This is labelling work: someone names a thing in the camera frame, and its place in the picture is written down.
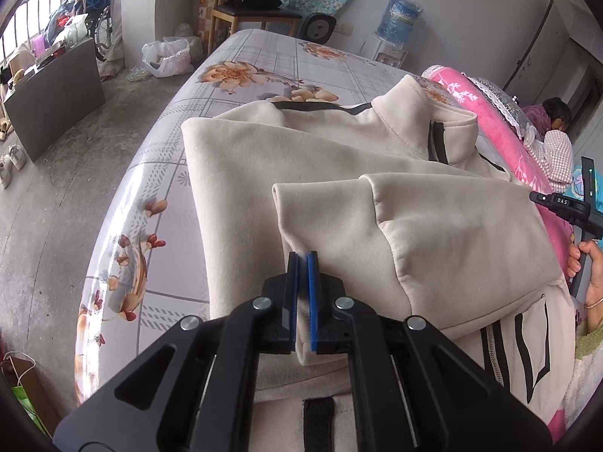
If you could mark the black round fan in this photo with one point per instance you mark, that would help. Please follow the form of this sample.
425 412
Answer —
317 28

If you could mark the wooden chair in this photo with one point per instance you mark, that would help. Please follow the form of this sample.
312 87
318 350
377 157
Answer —
263 12

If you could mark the pair of beige shoes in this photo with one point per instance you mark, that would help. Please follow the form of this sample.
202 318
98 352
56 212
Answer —
15 159

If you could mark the person's right hand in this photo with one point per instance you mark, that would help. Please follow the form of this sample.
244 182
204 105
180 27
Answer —
585 258

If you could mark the blue water jug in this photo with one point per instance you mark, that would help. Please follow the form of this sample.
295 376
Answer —
398 21

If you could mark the silver lace pillow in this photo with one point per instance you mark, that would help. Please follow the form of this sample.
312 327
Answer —
505 105

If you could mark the pink floral quilt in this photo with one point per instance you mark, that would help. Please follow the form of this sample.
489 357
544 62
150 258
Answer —
496 139

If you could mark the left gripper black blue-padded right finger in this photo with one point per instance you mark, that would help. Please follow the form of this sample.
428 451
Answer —
414 389

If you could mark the floral grey bed sheet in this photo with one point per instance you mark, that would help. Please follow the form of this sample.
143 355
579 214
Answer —
154 260

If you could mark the sleeping person checkered top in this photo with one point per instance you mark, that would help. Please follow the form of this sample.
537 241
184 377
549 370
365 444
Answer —
547 142

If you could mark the beige zip-up jacket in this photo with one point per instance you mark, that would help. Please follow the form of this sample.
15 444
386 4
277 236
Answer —
397 202

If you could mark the white water dispenser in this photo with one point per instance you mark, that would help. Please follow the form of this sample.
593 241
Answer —
382 51

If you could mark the dark grey cabinet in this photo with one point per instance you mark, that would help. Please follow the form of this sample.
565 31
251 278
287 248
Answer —
55 98

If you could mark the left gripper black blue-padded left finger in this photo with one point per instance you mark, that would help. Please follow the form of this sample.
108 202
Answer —
193 388

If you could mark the white plastic bag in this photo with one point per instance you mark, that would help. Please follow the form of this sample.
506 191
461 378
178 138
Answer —
174 56

